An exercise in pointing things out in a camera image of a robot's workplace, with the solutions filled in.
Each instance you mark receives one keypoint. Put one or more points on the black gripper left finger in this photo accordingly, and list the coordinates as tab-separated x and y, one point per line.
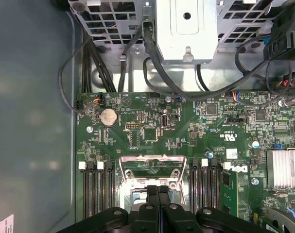
147	218

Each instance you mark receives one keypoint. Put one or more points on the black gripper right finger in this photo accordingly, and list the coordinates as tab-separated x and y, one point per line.
174	218

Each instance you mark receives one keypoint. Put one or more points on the silver square CPU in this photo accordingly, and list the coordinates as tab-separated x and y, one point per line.
138	199

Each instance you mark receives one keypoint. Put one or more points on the metal socket cover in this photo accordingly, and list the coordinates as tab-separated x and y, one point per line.
152	157

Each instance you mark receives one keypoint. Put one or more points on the CPU socket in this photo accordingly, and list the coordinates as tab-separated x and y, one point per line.
124	194

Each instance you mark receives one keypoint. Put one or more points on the green RAM stick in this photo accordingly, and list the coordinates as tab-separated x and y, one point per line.
231	194

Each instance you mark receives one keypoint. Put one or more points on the green motherboard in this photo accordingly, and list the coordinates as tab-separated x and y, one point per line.
186	136

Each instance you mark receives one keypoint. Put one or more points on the internal USB port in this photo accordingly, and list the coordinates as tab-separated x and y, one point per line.
164	120

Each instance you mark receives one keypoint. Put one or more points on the coin cell battery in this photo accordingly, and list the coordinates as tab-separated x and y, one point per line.
108	117

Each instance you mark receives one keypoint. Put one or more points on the silver finned heatsink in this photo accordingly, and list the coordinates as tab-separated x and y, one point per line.
283	170

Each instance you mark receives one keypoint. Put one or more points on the dark grey PC case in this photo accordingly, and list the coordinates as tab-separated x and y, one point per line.
28	97

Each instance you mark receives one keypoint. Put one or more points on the perforated grey drive cage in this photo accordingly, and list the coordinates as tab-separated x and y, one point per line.
108	21

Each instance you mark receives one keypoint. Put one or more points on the white case wall sticker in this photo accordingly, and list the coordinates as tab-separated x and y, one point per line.
6	224

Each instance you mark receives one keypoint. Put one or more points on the silver drive bracket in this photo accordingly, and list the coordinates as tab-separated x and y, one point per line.
186	36

